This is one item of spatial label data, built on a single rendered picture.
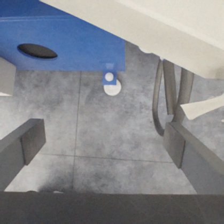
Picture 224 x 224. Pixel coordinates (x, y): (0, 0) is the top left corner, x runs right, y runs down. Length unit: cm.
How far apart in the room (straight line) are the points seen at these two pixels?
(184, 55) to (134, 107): 78
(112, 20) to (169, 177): 90
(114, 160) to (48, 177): 40
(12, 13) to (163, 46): 47
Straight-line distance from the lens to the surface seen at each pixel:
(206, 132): 103
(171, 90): 36
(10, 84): 90
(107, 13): 18
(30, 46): 76
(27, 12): 55
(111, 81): 79
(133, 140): 93
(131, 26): 17
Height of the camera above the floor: 93
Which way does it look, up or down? 82 degrees down
